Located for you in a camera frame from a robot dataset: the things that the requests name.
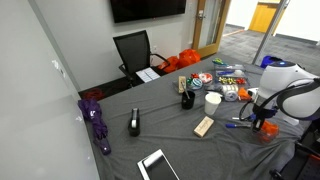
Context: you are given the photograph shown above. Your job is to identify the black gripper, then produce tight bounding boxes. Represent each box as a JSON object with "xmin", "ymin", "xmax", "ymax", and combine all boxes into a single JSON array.
[{"xmin": 252, "ymin": 103, "xmax": 278, "ymax": 133}]

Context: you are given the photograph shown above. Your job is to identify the clear square plastic container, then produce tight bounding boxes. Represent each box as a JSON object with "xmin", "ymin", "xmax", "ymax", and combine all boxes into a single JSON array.
[
  {"xmin": 256, "ymin": 120, "xmax": 280, "ymax": 144},
  {"xmin": 237, "ymin": 86, "xmax": 254, "ymax": 102}
]

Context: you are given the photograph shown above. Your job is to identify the blue capped marker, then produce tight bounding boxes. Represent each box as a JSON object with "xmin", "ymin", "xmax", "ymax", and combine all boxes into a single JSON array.
[{"xmin": 225, "ymin": 123, "xmax": 253, "ymax": 129}]

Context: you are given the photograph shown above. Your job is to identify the large white ribbon spool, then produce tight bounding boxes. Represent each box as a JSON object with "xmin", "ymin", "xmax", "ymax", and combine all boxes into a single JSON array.
[{"xmin": 224, "ymin": 90, "xmax": 240, "ymax": 102}]

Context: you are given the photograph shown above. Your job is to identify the small white ribbon spool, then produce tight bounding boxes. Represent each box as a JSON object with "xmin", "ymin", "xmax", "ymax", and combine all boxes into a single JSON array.
[{"xmin": 221, "ymin": 84, "xmax": 238, "ymax": 93}]

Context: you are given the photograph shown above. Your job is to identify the white paper cup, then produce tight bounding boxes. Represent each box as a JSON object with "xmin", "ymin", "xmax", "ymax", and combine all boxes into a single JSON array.
[{"xmin": 204, "ymin": 92, "xmax": 223, "ymax": 116}]

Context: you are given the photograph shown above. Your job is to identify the wooden greetings stamp block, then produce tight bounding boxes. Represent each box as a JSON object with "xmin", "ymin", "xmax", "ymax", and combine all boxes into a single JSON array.
[{"xmin": 193, "ymin": 115, "xmax": 215, "ymax": 138}]

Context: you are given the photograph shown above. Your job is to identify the black metal stand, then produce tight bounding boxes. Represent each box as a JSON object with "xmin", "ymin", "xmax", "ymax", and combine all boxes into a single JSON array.
[{"xmin": 269, "ymin": 141, "xmax": 320, "ymax": 180}]

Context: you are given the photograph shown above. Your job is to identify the clear acrylic organizer tray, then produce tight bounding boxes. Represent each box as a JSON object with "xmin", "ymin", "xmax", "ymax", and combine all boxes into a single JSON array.
[{"xmin": 203, "ymin": 62, "xmax": 252, "ymax": 101}]

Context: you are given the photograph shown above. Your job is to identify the red white ribbon spool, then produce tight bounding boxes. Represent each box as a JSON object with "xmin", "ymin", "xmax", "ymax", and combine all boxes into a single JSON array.
[{"xmin": 198, "ymin": 72, "xmax": 214, "ymax": 84}]

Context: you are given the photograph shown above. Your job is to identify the black mug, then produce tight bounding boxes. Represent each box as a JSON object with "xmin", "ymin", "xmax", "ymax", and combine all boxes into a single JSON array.
[{"xmin": 180, "ymin": 89, "xmax": 196, "ymax": 110}]

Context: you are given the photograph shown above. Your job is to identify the blue green ribbon spool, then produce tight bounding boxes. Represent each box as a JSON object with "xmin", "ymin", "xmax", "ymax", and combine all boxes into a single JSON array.
[{"xmin": 186, "ymin": 77, "xmax": 204, "ymax": 91}]

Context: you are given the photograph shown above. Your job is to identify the small wooden stamp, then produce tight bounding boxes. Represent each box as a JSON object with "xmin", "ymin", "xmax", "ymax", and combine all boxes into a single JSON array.
[{"xmin": 178, "ymin": 75, "xmax": 187, "ymax": 94}]

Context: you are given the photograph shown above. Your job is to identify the gray tablecloth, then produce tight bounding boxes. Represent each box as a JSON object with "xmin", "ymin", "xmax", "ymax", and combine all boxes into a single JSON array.
[{"xmin": 84, "ymin": 51, "xmax": 320, "ymax": 180}]

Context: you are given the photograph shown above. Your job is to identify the large orange bag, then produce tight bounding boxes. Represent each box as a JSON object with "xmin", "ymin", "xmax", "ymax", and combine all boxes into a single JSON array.
[{"xmin": 178, "ymin": 48, "xmax": 202, "ymax": 69}]

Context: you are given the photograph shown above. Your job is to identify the small orange bag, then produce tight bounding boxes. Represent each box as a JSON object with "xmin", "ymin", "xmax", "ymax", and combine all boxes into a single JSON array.
[{"xmin": 162, "ymin": 55, "xmax": 181, "ymax": 74}]

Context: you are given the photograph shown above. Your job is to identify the wooden framed glass door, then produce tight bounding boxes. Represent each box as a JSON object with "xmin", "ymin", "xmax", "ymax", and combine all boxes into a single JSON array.
[{"xmin": 191, "ymin": 0, "xmax": 232, "ymax": 59}]

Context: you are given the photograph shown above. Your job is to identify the yellow wooden door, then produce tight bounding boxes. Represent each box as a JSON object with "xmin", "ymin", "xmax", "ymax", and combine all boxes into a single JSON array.
[{"xmin": 248, "ymin": 1, "xmax": 281, "ymax": 34}]

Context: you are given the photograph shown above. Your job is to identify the white paper sheet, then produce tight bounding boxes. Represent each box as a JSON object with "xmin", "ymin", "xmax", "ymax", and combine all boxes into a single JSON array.
[{"xmin": 135, "ymin": 67, "xmax": 162, "ymax": 84}]

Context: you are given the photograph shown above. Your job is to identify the black mesh office chair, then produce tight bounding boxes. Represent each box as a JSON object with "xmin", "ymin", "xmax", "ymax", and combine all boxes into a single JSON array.
[{"xmin": 112, "ymin": 29, "xmax": 171, "ymax": 88}]

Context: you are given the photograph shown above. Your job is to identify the purple folded umbrella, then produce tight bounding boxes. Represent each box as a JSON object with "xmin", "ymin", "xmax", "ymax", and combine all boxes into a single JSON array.
[{"xmin": 77, "ymin": 97, "xmax": 112, "ymax": 156}]

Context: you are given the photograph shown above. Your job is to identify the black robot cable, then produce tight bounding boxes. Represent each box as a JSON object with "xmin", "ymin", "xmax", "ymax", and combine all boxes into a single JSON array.
[{"xmin": 238, "ymin": 99, "xmax": 264, "ymax": 123}]

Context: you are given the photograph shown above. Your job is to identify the green handled scissors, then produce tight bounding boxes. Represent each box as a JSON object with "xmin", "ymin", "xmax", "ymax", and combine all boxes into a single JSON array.
[{"xmin": 211, "ymin": 57, "xmax": 229, "ymax": 67}]

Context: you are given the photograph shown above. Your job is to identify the gray metal partition post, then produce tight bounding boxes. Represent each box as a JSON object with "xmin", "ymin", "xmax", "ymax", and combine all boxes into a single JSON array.
[{"xmin": 251, "ymin": 0, "xmax": 291, "ymax": 66}]

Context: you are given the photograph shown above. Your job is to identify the tablet with white frame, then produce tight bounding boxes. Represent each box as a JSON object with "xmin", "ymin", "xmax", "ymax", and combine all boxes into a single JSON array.
[{"xmin": 136, "ymin": 148, "xmax": 180, "ymax": 180}]

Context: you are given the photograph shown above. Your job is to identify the black wall television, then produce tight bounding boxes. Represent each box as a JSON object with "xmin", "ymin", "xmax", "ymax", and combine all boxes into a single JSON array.
[{"xmin": 109, "ymin": 0, "xmax": 188, "ymax": 24}]

